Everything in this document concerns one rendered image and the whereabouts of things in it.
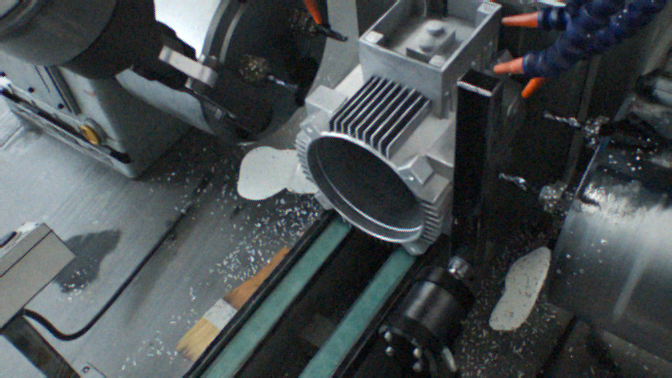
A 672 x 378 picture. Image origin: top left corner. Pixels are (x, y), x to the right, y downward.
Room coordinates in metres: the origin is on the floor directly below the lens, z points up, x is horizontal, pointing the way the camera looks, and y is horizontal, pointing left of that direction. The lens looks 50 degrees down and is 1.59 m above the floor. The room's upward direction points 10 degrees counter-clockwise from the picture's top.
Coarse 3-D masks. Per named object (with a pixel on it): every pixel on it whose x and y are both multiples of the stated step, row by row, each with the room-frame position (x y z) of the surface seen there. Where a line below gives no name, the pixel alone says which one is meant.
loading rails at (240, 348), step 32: (320, 224) 0.49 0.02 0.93; (288, 256) 0.45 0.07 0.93; (320, 256) 0.45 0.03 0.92; (352, 256) 0.48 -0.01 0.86; (416, 256) 0.43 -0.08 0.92; (448, 256) 0.46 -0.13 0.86; (288, 288) 0.42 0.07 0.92; (320, 288) 0.43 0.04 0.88; (384, 288) 0.40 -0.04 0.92; (256, 320) 0.38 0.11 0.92; (288, 320) 0.39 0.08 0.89; (320, 320) 0.41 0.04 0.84; (352, 320) 0.36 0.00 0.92; (384, 320) 0.36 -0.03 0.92; (224, 352) 0.35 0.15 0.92; (256, 352) 0.35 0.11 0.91; (288, 352) 0.38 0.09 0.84; (320, 352) 0.33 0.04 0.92; (352, 352) 0.32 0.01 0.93; (384, 352) 0.35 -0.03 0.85
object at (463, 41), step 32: (416, 0) 0.62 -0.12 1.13; (448, 0) 0.61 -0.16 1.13; (480, 0) 0.59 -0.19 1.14; (384, 32) 0.58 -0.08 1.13; (416, 32) 0.59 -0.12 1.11; (448, 32) 0.56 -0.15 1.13; (480, 32) 0.54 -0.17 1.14; (384, 64) 0.53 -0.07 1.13; (416, 64) 0.51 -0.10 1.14; (448, 64) 0.50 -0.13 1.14; (480, 64) 0.54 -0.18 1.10; (416, 96) 0.51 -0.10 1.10; (448, 96) 0.49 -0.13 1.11
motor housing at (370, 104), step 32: (352, 96) 0.52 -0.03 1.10; (384, 96) 0.51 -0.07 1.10; (352, 128) 0.47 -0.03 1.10; (384, 128) 0.47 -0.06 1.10; (416, 128) 0.47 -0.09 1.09; (448, 128) 0.48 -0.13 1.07; (512, 128) 0.52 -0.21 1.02; (320, 160) 0.53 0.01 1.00; (352, 160) 0.55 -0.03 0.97; (384, 160) 0.44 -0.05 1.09; (320, 192) 0.51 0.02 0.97; (352, 192) 0.51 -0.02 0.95; (384, 192) 0.51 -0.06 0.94; (416, 192) 0.42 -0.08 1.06; (448, 192) 0.42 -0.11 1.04; (352, 224) 0.48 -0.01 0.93; (384, 224) 0.47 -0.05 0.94; (416, 224) 0.44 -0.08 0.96
